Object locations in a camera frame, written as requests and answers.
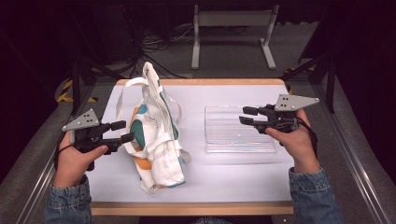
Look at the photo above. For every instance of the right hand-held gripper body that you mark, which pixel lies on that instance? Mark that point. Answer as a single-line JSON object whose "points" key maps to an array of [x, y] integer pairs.
{"points": [[291, 102]]}

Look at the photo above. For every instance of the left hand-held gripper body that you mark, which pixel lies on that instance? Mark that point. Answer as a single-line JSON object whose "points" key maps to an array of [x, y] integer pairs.
{"points": [[81, 122]]}

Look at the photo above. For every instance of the clear plastic tray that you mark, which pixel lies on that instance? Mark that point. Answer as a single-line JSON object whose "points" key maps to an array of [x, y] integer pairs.
{"points": [[238, 133]]}

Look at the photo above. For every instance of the white printed tote bag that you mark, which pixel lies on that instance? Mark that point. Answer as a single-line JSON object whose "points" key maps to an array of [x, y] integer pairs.
{"points": [[158, 146]]}

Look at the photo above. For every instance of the person's right hand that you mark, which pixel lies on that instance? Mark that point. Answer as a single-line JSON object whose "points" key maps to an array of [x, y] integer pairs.
{"points": [[300, 146]]}

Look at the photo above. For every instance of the person's left hand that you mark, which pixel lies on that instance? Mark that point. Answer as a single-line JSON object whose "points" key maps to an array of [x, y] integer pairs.
{"points": [[72, 166]]}

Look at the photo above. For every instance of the yellow black floor tape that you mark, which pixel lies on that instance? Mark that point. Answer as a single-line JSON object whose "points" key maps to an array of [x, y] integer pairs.
{"points": [[63, 93]]}

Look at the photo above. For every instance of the black tripod stand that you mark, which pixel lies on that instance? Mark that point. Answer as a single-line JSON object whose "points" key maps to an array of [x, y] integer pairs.
{"points": [[76, 81], [330, 81]]}

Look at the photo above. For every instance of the grey metal stand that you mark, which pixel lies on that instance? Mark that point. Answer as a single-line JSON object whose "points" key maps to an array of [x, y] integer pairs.
{"points": [[235, 18]]}

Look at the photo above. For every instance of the person's denim lap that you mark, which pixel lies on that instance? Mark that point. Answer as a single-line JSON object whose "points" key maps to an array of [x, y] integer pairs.
{"points": [[211, 221]]}

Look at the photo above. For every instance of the aluminium rail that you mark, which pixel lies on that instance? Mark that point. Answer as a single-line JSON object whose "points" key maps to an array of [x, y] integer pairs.
{"points": [[351, 155], [46, 177]]}

